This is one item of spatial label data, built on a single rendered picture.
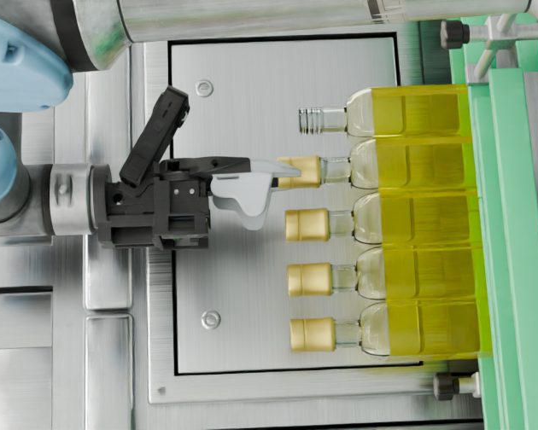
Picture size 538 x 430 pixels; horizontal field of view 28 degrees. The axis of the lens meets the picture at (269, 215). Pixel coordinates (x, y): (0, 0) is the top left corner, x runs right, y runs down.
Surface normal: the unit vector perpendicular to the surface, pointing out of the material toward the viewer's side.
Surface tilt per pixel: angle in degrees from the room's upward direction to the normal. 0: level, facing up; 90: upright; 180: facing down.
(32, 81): 82
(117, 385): 90
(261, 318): 90
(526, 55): 90
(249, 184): 84
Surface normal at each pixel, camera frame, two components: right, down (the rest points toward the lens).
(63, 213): 0.03, 0.43
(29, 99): -0.09, 0.96
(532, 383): 0.01, -0.25
